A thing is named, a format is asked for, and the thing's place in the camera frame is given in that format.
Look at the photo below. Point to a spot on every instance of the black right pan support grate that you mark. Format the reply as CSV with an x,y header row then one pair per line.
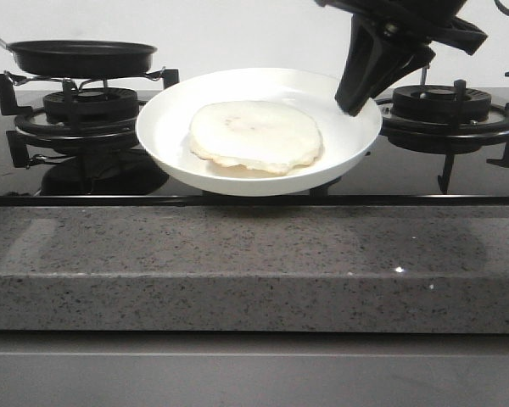
x,y
445,123

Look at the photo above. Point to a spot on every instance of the black right gas burner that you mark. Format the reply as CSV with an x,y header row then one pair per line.
x,y
439,104

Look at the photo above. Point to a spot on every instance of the grey cabinet front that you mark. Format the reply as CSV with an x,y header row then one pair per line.
x,y
251,369

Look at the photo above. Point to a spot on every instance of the chrome wire pan reducer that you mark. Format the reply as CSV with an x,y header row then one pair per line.
x,y
168,77

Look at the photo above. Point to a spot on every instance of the black glass cooktop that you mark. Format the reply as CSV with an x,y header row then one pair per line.
x,y
399,169

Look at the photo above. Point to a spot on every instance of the black left gas burner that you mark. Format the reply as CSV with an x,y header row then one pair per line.
x,y
93,105

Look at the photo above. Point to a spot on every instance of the black left pan support grate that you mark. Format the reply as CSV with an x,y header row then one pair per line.
x,y
73,139

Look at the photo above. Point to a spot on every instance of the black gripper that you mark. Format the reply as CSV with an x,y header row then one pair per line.
x,y
373,63

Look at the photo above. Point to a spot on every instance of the black pan support grate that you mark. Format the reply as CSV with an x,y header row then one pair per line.
x,y
73,139
445,123

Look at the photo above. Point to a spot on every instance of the black gas burner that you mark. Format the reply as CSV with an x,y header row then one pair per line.
x,y
439,104
93,105

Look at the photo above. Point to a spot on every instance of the white ceramic plate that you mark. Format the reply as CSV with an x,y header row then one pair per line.
x,y
162,129

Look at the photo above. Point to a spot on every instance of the black frying pan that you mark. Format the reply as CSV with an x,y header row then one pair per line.
x,y
81,59

